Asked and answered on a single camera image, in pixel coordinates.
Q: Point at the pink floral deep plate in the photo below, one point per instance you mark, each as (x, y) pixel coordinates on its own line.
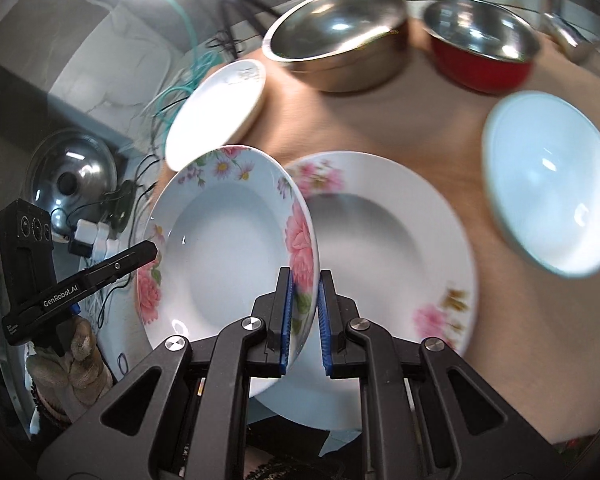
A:
(220, 240)
(380, 250)

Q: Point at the black power adapter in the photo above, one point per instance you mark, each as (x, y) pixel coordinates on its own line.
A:
(122, 202)

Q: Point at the steel pot lid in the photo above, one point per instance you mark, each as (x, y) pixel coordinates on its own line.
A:
(85, 160)

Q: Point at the brown cloth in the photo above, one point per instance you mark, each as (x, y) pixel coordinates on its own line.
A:
(370, 120)

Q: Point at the white plate grey leaf print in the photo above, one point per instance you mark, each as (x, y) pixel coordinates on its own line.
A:
(210, 110)

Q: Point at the black tripod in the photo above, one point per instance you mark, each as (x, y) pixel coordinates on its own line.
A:
(228, 20)

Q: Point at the large steel bowl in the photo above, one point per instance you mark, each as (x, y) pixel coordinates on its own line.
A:
(345, 67)

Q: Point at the chrome faucet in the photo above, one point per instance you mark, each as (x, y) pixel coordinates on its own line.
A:
(570, 42)

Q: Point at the light blue bowl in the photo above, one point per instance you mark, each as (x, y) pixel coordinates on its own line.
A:
(545, 185)

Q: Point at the white power adapter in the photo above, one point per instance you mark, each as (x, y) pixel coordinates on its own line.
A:
(87, 232)

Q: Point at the person's left hand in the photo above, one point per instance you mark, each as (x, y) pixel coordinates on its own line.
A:
(82, 360)

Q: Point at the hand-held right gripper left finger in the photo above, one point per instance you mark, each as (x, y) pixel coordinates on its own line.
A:
(286, 320)

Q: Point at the red steel bowl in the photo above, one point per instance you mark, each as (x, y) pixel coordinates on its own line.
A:
(480, 72)

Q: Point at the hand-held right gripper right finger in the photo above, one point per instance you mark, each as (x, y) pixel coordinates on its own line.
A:
(324, 330)

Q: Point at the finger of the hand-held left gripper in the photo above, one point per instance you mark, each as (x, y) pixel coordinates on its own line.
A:
(122, 262)

